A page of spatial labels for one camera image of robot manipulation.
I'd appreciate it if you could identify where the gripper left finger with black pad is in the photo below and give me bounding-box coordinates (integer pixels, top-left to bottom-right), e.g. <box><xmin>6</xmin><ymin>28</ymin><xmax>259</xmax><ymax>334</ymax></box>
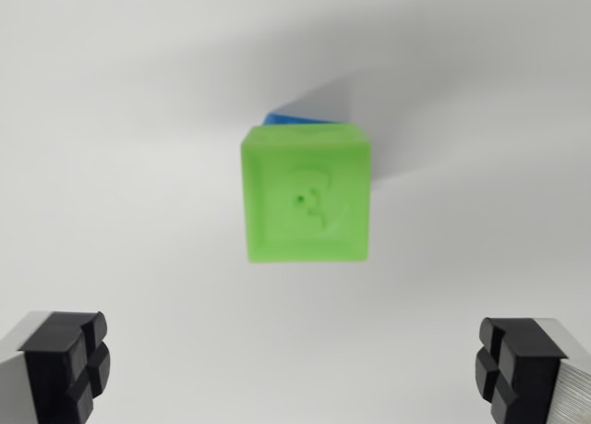
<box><xmin>0</xmin><ymin>309</ymin><xmax>112</xmax><ymax>424</ymax></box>

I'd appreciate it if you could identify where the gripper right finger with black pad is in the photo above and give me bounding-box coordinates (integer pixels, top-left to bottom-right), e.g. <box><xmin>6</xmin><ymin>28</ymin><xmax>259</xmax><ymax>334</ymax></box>
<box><xmin>474</xmin><ymin>316</ymin><xmax>591</xmax><ymax>424</ymax></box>

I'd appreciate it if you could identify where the green embossed toy cube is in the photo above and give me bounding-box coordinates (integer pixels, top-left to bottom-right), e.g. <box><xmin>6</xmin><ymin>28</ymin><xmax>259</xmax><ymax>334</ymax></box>
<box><xmin>240</xmin><ymin>122</ymin><xmax>374</xmax><ymax>265</ymax></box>

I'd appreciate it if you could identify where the blue embossed toy cube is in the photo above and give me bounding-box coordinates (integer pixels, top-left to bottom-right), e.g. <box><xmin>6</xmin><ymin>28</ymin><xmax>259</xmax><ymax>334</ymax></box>
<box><xmin>261</xmin><ymin>111</ymin><xmax>336</xmax><ymax>127</ymax></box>

